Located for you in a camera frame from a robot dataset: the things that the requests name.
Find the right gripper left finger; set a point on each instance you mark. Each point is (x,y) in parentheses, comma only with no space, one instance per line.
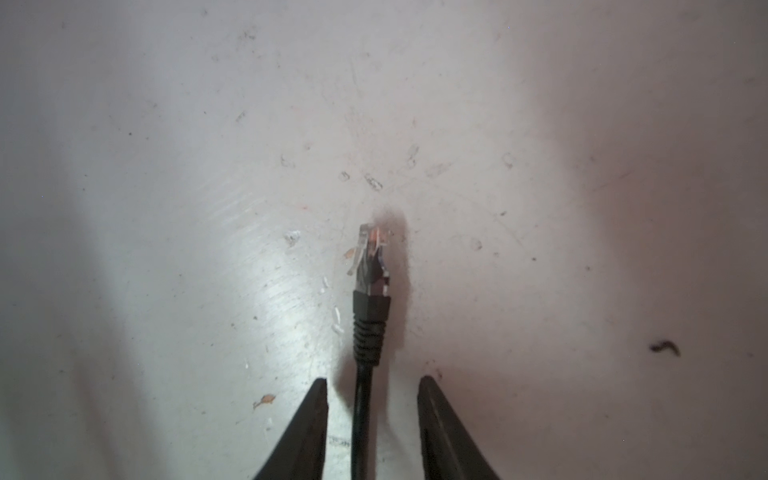
(300,452)

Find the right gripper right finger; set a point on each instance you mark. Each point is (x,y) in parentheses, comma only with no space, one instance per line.
(448,450)

